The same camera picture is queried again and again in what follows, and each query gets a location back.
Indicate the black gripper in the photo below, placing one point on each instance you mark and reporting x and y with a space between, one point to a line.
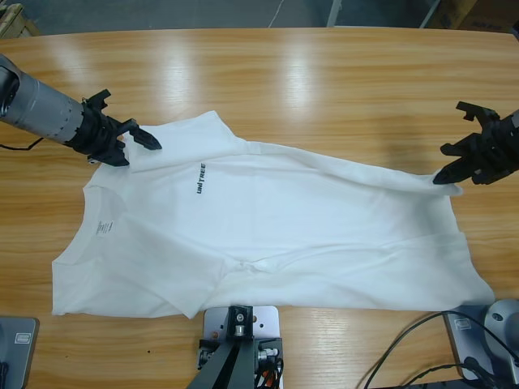
97 133
496 156

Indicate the white t-shirt with black logo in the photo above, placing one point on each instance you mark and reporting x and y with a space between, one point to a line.
284 223

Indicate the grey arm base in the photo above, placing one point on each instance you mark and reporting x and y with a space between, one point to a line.
20 360
503 328

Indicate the tan cardboard box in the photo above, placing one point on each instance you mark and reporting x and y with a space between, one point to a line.
454 16

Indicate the wooden pallet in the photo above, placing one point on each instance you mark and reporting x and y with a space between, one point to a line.
16 20

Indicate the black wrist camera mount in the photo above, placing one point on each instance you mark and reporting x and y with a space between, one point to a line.
100 99
476 111

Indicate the white metal frame leg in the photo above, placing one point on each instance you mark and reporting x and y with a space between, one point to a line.
430 12
334 12

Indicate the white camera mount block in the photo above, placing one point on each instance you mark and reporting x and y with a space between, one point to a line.
267 322

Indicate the dark camera post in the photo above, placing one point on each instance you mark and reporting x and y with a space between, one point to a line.
227 368

